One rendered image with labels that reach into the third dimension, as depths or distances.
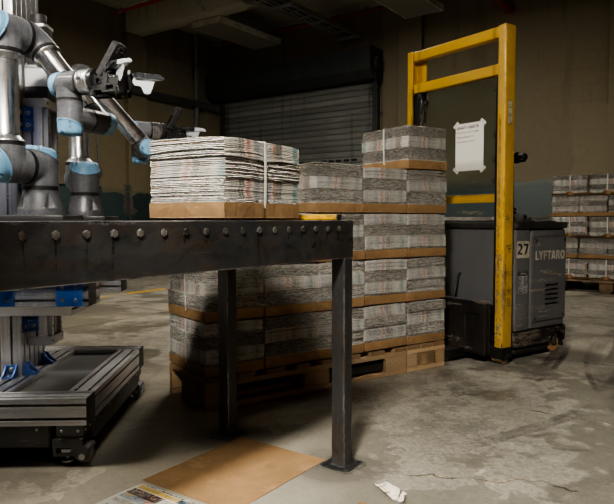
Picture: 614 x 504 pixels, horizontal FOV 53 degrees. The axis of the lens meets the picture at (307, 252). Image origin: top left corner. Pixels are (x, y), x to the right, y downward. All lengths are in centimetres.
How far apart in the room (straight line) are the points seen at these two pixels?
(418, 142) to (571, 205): 431
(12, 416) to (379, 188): 191
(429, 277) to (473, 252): 56
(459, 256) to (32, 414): 263
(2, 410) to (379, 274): 180
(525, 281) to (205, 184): 242
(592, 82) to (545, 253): 554
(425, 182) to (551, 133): 600
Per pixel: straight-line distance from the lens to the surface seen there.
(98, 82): 199
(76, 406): 220
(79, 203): 274
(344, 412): 207
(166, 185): 186
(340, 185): 298
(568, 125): 922
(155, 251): 138
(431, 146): 342
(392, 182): 320
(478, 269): 385
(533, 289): 385
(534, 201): 924
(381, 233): 315
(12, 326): 253
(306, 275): 286
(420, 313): 338
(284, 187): 195
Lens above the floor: 80
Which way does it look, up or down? 3 degrees down
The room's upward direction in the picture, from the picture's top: straight up
